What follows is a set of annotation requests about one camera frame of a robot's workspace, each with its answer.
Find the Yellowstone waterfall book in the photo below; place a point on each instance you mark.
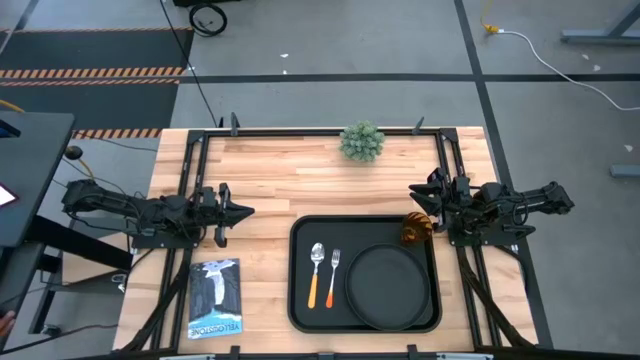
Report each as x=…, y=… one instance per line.
x=215, y=300

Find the black side table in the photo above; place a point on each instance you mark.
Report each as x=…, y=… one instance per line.
x=35, y=165

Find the white screen device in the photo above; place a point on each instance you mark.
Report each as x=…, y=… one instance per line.
x=5, y=196

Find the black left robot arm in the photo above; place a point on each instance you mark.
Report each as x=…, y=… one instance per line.
x=150, y=210

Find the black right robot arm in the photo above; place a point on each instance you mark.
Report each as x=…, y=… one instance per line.
x=540, y=197

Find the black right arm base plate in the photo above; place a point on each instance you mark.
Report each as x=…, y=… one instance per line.
x=500, y=240

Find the blue black device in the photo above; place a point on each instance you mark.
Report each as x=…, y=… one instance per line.
x=7, y=131

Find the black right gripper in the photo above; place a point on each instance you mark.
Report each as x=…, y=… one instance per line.
x=457, y=200

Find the black round plate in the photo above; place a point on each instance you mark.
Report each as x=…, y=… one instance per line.
x=387, y=287

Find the green artificial succulent plant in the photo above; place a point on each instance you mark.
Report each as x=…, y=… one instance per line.
x=362, y=141

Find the amber fluted cup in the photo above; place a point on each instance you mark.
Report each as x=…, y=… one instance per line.
x=416, y=229

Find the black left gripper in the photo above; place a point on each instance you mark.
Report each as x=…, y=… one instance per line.
x=207, y=210

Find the grey desk foot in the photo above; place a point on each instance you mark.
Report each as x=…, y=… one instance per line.
x=625, y=171

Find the black rectangular tray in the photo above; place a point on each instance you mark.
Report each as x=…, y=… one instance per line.
x=305, y=320

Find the black aluminium table frame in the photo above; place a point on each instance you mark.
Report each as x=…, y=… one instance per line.
x=280, y=133

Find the person's hand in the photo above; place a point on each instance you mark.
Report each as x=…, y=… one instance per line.
x=5, y=322

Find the grey desk leg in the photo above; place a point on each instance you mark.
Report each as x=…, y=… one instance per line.
x=600, y=35

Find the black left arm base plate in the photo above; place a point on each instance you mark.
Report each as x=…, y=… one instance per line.
x=160, y=243

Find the black mat with hazard stripes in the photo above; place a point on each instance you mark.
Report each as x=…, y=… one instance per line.
x=100, y=50
x=90, y=107

